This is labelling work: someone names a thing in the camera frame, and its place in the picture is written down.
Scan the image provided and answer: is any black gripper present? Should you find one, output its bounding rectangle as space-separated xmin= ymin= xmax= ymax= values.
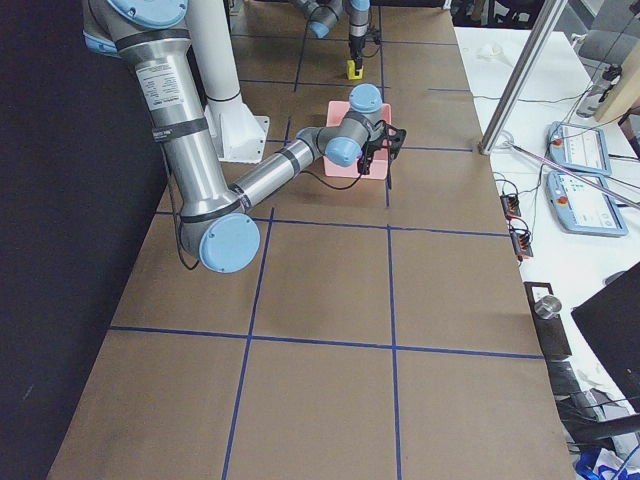
xmin=357 ymin=127 xmax=390 ymax=176
xmin=348 ymin=34 xmax=366 ymax=75

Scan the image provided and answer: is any yellow foam block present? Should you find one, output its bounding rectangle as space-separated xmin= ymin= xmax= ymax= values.
xmin=346 ymin=60 xmax=364 ymax=81

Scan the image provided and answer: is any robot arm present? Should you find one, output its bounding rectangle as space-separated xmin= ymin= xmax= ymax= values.
xmin=83 ymin=1 xmax=400 ymax=273
xmin=291 ymin=0 xmax=371 ymax=80

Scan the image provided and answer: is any lower teach pendant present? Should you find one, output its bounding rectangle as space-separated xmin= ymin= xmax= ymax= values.
xmin=546 ymin=171 xmax=628 ymax=238

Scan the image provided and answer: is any teach pendant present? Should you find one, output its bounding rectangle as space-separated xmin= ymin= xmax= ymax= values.
xmin=546 ymin=171 xmax=628 ymax=238
xmin=547 ymin=122 xmax=612 ymax=176

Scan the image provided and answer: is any upper teach pendant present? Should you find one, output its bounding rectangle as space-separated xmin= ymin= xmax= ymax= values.
xmin=547 ymin=122 xmax=612 ymax=176

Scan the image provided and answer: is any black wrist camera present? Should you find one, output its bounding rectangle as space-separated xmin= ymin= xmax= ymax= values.
xmin=382 ymin=124 xmax=407 ymax=165
xmin=367 ymin=27 xmax=381 ymax=45

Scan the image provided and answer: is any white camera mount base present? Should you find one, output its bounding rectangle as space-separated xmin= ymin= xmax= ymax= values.
xmin=204 ymin=101 xmax=270 ymax=164

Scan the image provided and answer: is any white camera pole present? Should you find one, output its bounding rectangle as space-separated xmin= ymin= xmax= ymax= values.
xmin=186 ymin=0 xmax=242 ymax=103

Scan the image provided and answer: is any aluminium frame post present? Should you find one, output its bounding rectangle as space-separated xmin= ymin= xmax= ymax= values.
xmin=478 ymin=0 xmax=568 ymax=155

